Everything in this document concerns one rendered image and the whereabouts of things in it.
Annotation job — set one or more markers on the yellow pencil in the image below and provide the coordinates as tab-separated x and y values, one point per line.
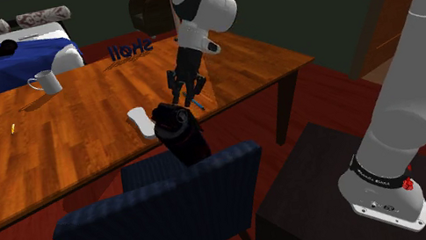
12	129

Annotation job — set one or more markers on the blue pen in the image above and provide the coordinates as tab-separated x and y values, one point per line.
200	105

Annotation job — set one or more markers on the dark robot stand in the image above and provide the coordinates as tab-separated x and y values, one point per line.
310	207

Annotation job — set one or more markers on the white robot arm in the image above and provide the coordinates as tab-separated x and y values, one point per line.
417	72

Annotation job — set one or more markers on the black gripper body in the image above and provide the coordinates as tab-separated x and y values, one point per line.
188	63

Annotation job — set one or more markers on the white oblong remote control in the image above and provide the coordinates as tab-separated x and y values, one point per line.
141	122

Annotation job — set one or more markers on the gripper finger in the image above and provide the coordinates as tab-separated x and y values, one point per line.
175	86
196	90

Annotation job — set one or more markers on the dark blue upholstered chair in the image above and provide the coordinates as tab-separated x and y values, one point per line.
159	215

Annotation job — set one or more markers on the dark brown armchair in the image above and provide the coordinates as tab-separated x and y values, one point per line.
151	12

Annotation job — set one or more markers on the brown wooden door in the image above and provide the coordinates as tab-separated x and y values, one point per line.
387	20

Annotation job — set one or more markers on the black bottle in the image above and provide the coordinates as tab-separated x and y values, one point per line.
183	139

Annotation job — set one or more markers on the wooden table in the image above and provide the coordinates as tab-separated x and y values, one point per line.
68	135

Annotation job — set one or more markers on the white mug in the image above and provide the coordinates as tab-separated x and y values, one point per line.
49	82

